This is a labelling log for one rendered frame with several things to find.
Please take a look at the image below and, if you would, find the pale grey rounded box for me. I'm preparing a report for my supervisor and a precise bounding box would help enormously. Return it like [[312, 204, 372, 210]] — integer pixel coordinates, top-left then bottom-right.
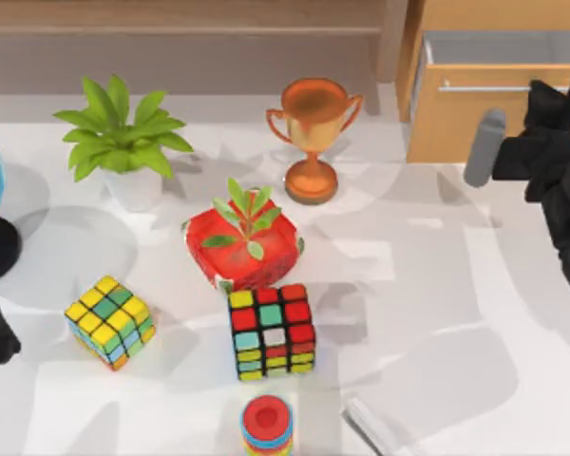
[[463, 108, 507, 189]]

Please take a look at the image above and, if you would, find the pale wooden drawer front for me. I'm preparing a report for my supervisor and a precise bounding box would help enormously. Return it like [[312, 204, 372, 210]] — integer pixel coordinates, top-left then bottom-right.
[[407, 63, 570, 165]]

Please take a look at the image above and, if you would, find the wooden cupboard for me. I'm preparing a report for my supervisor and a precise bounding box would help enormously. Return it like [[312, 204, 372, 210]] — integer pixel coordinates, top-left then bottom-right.
[[394, 0, 570, 165]]

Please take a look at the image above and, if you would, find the bronze trophy cup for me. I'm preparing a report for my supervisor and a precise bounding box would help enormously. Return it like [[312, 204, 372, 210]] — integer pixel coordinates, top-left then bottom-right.
[[265, 77, 365, 207]]

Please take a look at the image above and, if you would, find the red pot with small plant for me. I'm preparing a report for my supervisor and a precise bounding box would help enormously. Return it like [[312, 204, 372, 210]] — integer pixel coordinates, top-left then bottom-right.
[[180, 178, 306, 294]]

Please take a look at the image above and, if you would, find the red and yellow puzzle cube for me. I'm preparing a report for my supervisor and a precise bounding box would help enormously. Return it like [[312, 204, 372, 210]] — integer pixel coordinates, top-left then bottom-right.
[[227, 282, 317, 383]]

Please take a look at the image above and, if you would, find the wooden open shelf unit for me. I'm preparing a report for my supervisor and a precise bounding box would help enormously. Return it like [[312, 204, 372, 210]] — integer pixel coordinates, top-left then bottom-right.
[[0, 0, 403, 86]]

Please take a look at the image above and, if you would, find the stack of coloured rings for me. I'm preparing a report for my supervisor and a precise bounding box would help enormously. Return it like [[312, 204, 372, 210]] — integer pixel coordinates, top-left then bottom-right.
[[238, 393, 296, 456]]

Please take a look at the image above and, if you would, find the green plant in white pot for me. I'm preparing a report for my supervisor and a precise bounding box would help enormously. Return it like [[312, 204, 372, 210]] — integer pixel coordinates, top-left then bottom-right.
[[51, 74, 195, 213]]

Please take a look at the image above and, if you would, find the yellow and green puzzle cube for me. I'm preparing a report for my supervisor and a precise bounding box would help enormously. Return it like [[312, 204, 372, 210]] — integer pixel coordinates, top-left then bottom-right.
[[64, 275, 157, 372]]

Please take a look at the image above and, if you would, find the long metal drawer handle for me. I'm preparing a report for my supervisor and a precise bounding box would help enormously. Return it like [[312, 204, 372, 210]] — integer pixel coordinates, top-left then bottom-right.
[[438, 85, 570, 93]]

